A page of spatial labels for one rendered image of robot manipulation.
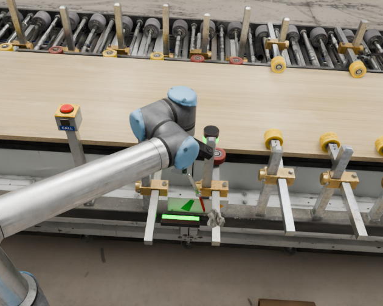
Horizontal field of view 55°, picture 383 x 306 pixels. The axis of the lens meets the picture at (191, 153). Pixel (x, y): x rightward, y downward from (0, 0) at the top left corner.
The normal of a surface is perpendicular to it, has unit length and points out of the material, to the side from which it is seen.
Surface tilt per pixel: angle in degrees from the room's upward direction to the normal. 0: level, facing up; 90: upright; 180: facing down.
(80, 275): 0
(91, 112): 0
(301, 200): 0
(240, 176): 90
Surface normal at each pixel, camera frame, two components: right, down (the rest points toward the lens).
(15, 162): -0.04, 0.70
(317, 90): 0.04, -0.71
